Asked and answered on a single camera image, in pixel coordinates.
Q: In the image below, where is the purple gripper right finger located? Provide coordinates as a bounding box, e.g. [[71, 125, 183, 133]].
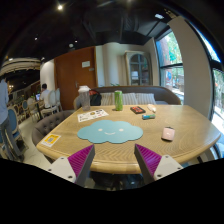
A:
[[133, 143, 185, 186]]

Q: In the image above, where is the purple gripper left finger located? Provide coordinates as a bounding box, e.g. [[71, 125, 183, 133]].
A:
[[47, 144, 96, 188]]

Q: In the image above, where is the blue cloud mouse pad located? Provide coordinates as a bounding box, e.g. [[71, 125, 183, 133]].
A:
[[77, 120, 143, 144]]

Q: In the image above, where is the yellow QR sticker card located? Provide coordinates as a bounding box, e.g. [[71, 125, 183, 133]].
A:
[[41, 134, 61, 147]]

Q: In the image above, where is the teal small gadget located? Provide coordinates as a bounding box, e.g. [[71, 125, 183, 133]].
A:
[[142, 114, 155, 120]]

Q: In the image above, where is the printed menu sheet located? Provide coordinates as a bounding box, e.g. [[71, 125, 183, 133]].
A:
[[77, 109, 108, 122]]

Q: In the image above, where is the grey tufted armchair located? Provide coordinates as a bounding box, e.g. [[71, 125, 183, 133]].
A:
[[32, 111, 72, 145]]

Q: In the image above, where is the black red card box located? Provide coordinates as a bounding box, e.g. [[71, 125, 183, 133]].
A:
[[130, 106, 146, 114]]

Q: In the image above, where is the white small object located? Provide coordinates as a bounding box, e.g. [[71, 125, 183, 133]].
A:
[[147, 104, 156, 113]]

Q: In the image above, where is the clear shaker bottle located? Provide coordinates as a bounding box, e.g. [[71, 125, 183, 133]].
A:
[[78, 85, 90, 111]]

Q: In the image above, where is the black bag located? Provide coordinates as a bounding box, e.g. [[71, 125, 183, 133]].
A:
[[89, 90, 102, 106]]

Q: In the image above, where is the brown sofa with cushions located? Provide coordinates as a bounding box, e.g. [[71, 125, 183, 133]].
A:
[[73, 85, 182, 111]]

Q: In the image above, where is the green drink can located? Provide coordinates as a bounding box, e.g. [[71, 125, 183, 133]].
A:
[[114, 90, 123, 111]]

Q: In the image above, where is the standing person in blue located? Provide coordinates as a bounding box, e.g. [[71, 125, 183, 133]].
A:
[[0, 76, 24, 161]]

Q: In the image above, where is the seated person in white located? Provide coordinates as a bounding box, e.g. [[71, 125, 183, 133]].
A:
[[40, 83, 50, 109]]

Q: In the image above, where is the blue cushioned chair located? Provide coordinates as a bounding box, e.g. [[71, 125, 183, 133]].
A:
[[8, 107, 23, 149]]

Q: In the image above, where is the wooden door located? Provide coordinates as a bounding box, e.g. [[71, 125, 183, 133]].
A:
[[54, 47, 97, 110]]

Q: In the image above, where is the white glass cabinet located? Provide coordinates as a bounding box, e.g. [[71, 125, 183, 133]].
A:
[[125, 51, 152, 86]]

